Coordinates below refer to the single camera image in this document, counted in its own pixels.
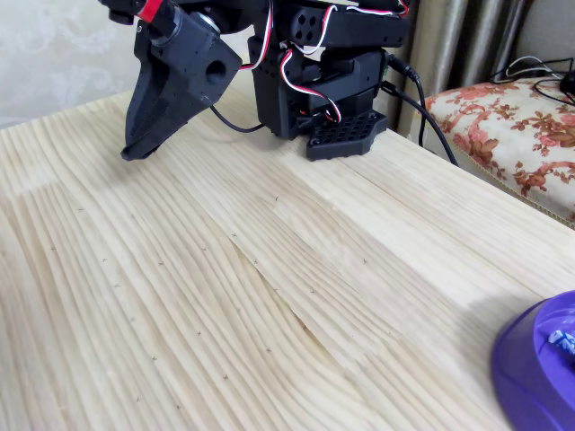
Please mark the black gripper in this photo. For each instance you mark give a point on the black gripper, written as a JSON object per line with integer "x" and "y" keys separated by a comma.
{"x": 186, "y": 74}

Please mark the candy red white blue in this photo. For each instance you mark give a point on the candy red white blue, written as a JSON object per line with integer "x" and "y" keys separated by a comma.
{"x": 563, "y": 341}

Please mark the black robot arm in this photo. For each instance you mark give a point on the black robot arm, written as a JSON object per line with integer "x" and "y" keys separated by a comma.
{"x": 269, "y": 103}

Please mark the purple plastic bowl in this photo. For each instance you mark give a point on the purple plastic bowl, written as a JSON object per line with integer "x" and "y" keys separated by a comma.
{"x": 516, "y": 381}

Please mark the olive curtain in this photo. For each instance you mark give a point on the olive curtain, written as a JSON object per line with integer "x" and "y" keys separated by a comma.
{"x": 449, "y": 45}

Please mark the floral cushion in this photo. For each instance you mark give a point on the floral cushion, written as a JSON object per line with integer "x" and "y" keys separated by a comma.
{"x": 507, "y": 130}

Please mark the small black device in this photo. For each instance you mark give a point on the small black device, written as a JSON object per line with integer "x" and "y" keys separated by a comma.
{"x": 568, "y": 83}

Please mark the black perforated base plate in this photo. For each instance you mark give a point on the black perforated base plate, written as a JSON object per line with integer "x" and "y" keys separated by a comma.
{"x": 346, "y": 139}

